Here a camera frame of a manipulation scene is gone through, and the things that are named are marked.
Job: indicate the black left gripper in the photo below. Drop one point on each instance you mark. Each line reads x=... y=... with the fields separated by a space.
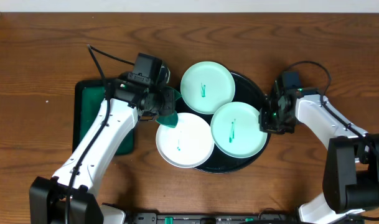
x=168 y=101

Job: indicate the mint green plate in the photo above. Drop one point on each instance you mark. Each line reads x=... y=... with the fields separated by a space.
x=236 y=130
x=206 y=86

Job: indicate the black rectangular soap tray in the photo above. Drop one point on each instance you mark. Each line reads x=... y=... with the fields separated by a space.
x=88 y=97

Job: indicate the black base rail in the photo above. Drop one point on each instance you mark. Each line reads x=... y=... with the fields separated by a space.
x=176 y=218

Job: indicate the green wavy sponge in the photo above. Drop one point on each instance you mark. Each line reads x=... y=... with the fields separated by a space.
x=170 y=119

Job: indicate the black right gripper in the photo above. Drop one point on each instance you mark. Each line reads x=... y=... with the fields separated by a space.
x=266 y=125

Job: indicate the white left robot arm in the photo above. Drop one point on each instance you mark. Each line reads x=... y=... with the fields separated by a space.
x=70 y=195

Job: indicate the white plate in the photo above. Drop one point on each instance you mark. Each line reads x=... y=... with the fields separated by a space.
x=187 y=145

